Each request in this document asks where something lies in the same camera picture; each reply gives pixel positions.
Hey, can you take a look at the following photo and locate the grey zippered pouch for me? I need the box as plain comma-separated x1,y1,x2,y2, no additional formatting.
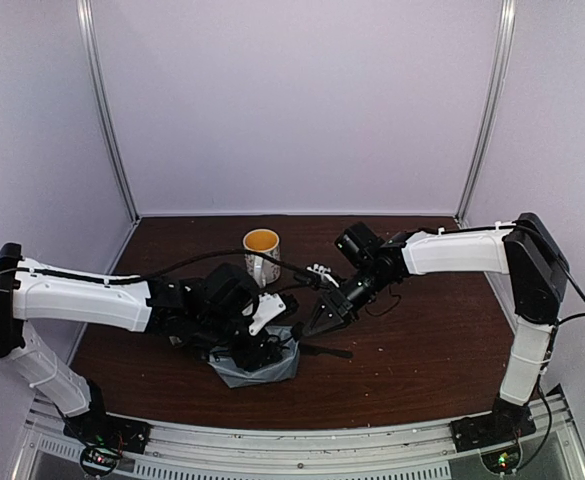
208,326,300,389

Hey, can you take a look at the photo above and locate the black hair comb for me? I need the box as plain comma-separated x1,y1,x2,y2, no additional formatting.
298,343,353,360

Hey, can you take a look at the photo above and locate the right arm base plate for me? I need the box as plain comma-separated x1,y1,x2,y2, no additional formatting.
450,413,536,475

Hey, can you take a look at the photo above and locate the aluminium corner post left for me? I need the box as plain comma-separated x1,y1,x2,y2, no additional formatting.
76,0,140,223

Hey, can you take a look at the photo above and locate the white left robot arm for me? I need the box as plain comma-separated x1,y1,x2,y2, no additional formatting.
0,243,298,422

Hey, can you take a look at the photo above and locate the aluminium corner post right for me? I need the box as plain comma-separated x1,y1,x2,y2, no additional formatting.
455,0,517,226

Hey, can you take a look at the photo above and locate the white floral mug yellow inside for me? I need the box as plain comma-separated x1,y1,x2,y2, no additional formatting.
242,228,281,289

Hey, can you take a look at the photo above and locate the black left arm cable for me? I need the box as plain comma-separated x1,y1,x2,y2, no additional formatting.
0,252,313,296

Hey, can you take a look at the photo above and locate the aluminium corner post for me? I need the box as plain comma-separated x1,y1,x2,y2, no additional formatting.
76,0,140,223
455,0,517,226

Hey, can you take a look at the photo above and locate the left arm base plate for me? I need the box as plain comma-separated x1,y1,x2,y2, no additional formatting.
61,413,151,478

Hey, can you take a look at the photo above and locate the aluminium table front rail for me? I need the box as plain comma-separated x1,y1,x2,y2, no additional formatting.
9,389,585,480

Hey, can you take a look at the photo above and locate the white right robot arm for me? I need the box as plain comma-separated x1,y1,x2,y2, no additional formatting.
304,213,570,427

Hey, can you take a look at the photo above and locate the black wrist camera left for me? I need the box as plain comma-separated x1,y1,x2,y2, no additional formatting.
248,293,299,336

